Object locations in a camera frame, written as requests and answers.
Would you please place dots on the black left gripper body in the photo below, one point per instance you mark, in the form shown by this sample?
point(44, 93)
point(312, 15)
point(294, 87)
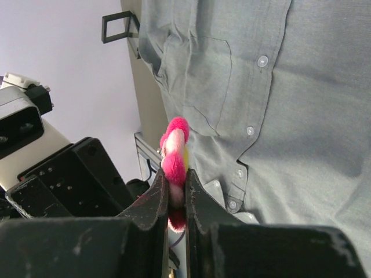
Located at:
point(80, 180)

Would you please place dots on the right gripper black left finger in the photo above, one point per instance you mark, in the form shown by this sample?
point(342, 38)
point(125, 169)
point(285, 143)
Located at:
point(132, 244)

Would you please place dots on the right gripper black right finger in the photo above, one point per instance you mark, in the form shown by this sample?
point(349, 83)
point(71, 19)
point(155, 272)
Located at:
point(220, 245)

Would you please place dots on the grey button-up shirt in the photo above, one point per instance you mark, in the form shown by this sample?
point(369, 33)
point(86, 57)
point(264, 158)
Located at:
point(277, 95)

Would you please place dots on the black left jewellery box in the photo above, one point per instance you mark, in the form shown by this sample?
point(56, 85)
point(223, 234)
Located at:
point(122, 25)

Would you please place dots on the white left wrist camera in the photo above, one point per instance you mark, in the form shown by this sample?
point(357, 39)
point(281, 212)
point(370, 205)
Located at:
point(26, 137)

